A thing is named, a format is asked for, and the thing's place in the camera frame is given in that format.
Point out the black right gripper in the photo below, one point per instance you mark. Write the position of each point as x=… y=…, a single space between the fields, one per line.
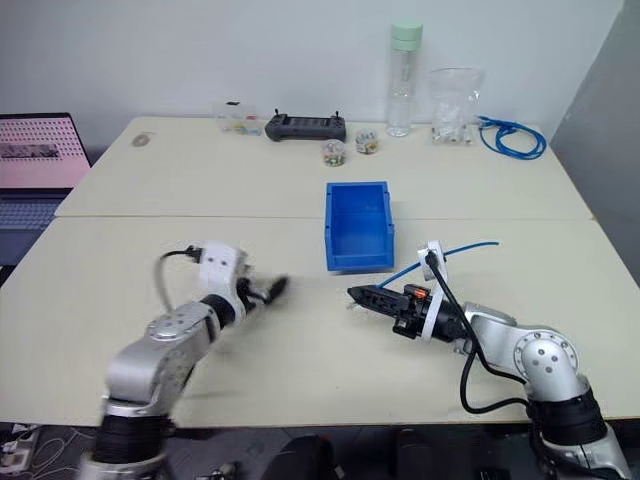
x=411 y=312

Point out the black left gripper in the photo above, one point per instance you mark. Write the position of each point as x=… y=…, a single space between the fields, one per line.
x=249 y=292

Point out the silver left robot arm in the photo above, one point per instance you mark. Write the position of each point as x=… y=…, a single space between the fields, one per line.
x=150 y=360

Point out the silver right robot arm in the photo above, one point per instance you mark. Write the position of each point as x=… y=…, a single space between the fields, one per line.
x=542 y=357

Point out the blue plastic bin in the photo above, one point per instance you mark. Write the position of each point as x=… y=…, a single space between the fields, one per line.
x=357 y=235

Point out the round clear jar of beads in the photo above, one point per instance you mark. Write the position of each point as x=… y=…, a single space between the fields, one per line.
x=334 y=153
x=366 y=141

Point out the dark rounded shape under table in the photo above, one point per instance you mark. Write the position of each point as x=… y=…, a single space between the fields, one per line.
x=297 y=460
x=422 y=455

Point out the black handheld controller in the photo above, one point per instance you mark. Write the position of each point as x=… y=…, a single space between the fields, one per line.
x=305 y=127

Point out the clear box of colourful bits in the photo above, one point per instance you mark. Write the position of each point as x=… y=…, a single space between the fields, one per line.
x=237 y=120

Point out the small round tan disc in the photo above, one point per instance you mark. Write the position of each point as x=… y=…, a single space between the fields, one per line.
x=141 y=140

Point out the clear plastic bag of couplers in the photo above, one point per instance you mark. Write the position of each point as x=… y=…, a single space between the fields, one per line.
x=454 y=110

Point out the clear bottle with green cap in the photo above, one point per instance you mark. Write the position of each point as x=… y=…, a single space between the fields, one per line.
x=403 y=85

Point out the laptop with pink screen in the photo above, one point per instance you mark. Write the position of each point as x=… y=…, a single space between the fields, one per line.
x=35 y=160

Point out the white power strip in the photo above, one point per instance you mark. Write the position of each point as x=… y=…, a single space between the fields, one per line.
x=12 y=452

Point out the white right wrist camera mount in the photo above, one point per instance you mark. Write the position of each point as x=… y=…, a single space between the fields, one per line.
x=431 y=320

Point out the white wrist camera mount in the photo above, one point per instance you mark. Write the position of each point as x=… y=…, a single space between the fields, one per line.
x=217 y=270
x=431 y=320

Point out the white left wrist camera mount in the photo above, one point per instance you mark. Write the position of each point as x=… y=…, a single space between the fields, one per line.
x=217 y=270

